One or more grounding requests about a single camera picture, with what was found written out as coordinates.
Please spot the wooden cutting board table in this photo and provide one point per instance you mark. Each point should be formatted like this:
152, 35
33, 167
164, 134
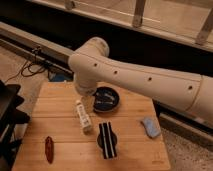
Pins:
54, 115

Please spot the black round dish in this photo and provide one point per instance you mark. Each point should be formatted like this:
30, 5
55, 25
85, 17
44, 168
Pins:
99, 141

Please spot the white tube bottle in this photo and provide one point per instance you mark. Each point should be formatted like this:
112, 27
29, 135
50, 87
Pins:
85, 120

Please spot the blue object on floor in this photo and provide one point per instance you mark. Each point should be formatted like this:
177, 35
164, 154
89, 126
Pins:
58, 78

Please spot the dark blue ceramic bowl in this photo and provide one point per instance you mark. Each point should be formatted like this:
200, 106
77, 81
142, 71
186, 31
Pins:
106, 99

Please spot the black chair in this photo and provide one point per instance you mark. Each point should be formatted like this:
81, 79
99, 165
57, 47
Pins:
10, 116

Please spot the red chili pepper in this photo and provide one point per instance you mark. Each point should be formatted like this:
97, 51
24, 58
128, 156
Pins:
49, 149

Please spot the black white striped cloth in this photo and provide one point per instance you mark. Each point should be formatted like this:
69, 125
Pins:
109, 149

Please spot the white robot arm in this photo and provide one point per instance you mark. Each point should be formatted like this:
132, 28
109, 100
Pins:
183, 91

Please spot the blue sponge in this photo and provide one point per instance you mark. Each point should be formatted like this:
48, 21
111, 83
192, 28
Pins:
151, 129

